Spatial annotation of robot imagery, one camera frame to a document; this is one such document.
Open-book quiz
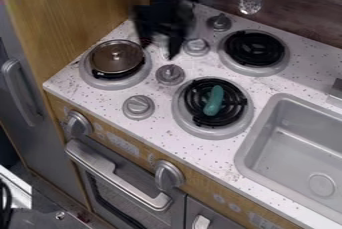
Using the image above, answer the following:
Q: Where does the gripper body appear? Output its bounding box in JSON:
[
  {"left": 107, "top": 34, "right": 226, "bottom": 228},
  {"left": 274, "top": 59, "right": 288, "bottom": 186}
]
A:
[{"left": 129, "top": 2, "right": 198, "bottom": 39}]

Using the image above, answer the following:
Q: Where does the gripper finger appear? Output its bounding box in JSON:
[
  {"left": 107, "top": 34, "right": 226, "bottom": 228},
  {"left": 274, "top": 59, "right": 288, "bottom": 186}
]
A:
[
  {"left": 166, "top": 35, "right": 186, "bottom": 62},
  {"left": 137, "top": 25, "right": 157, "bottom": 49}
]

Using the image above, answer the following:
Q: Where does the silver lid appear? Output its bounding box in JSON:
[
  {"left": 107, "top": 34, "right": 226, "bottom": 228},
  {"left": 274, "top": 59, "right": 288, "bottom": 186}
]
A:
[{"left": 88, "top": 39, "right": 146, "bottom": 75}]

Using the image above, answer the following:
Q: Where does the teal toy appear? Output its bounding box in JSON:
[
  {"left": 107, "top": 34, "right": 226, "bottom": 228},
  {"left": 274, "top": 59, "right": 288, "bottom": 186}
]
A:
[{"left": 201, "top": 84, "right": 228, "bottom": 116}]

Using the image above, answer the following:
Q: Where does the toy stove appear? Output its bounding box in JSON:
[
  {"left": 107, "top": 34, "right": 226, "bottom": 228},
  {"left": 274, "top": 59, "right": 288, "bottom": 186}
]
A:
[{"left": 77, "top": 12, "right": 292, "bottom": 141}]

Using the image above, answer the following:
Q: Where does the grey toy fridge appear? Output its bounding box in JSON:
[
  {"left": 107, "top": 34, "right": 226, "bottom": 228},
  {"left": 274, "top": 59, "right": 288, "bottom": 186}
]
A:
[{"left": 0, "top": 1, "right": 91, "bottom": 207}]

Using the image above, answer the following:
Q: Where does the toy sink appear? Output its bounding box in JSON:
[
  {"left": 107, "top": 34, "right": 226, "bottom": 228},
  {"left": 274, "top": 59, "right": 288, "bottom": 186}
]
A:
[{"left": 233, "top": 93, "right": 342, "bottom": 225}]

